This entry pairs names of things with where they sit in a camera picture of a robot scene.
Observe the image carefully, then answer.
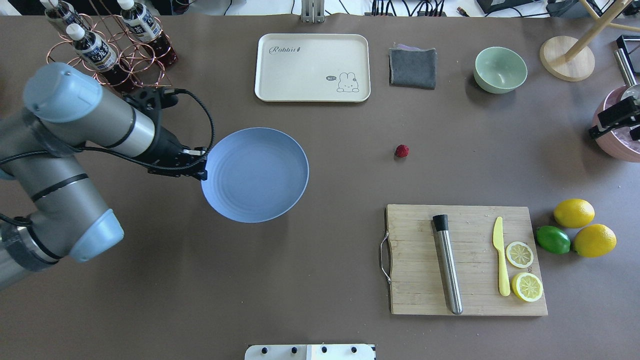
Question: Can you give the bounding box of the metal ice scoop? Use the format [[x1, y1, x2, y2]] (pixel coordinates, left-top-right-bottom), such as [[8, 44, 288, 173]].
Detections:
[[614, 48, 640, 104]]

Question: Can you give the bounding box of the red strawberry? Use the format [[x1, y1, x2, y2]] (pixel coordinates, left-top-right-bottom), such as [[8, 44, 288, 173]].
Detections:
[[394, 145, 410, 158]]

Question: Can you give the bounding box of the blue plastic plate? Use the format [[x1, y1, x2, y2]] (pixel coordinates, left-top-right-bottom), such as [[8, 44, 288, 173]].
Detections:
[[201, 127, 310, 224]]

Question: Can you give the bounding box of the whole yellow lemon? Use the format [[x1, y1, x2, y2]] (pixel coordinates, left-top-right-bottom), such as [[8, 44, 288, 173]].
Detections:
[[573, 224, 617, 258], [553, 198, 595, 229]]

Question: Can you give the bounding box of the dark tea bottle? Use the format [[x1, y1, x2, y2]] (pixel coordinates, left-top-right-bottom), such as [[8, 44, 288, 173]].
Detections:
[[39, 0, 92, 37], [117, 0, 178, 69], [65, 23, 137, 93]]

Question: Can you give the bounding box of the wooden stand round base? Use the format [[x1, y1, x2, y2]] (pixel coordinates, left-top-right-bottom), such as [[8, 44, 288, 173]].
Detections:
[[539, 0, 640, 82]]

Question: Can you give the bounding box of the green bowl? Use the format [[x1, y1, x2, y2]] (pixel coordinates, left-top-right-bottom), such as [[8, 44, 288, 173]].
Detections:
[[473, 47, 528, 94]]

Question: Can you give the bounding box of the green lime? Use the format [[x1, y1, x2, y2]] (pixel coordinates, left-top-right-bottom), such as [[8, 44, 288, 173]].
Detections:
[[535, 225, 572, 255]]

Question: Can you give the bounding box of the pink bowl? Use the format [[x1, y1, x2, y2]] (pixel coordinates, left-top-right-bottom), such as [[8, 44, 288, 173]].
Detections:
[[592, 85, 640, 163]]

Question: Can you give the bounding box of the steel muddler black tip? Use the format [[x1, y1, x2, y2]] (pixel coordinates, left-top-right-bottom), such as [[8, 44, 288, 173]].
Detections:
[[432, 214, 464, 315]]

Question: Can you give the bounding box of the lemon half board edge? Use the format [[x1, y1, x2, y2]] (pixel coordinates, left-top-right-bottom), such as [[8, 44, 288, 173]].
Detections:
[[510, 272, 544, 302]]

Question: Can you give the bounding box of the grey folded cloth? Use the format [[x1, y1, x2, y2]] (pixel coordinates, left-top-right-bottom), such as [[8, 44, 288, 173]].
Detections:
[[388, 44, 438, 90]]

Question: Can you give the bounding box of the cream rabbit tray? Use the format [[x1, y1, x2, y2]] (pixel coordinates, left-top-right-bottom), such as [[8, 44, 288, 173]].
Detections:
[[254, 33, 371, 103]]

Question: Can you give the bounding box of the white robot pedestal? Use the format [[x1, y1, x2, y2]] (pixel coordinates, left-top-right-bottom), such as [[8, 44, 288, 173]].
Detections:
[[244, 343, 377, 360]]

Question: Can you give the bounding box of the yellow plastic knife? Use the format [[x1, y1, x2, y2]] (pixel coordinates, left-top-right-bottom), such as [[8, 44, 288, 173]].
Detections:
[[492, 216, 511, 297]]

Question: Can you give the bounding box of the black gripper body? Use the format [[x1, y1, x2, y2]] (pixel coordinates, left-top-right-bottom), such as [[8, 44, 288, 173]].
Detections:
[[589, 96, 640, 140], [124, 88, 209, 182]]

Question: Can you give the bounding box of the aluminium frame post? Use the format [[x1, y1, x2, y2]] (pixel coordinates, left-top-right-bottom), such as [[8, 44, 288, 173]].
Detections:
[[301, 0, 325, 24]]

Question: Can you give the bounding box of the lemon half near knife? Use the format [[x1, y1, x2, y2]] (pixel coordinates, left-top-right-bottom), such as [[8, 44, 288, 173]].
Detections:
[[505, 241, 534, 269]]

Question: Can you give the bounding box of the wooden cutting board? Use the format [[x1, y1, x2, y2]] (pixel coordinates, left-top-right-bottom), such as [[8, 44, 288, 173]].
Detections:
[[385, 203, 548, 317]]

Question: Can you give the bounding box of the copper wire bottle rack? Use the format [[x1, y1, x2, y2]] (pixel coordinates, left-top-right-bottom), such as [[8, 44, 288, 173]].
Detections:
[[46, 0, 173, 95]]

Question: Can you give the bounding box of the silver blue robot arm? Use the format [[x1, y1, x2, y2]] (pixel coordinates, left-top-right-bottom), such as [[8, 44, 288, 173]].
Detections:
[[4, 75, 639, 292]]

